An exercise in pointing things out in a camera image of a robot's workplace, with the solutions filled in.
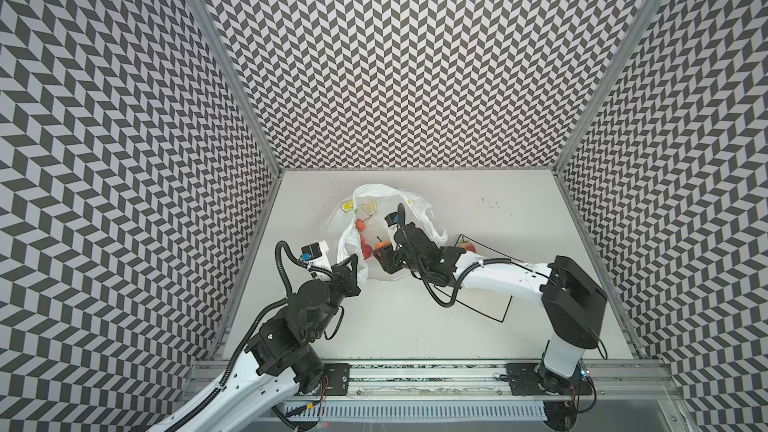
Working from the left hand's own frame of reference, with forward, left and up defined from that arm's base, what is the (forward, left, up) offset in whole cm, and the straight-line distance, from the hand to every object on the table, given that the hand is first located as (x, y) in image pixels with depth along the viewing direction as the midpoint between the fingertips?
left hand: (359, 259), depth 71 cm
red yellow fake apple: (+12, -31, -16) cm, 37 cm away
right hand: (+6, -4, -10) cm, 13 cm away
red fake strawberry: (+22, +4, -18) cm, 29 cm away
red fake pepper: (+14, +1, -21) cm, 25 cm away
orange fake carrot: (+5, -6, -1) cm, 7 cm away
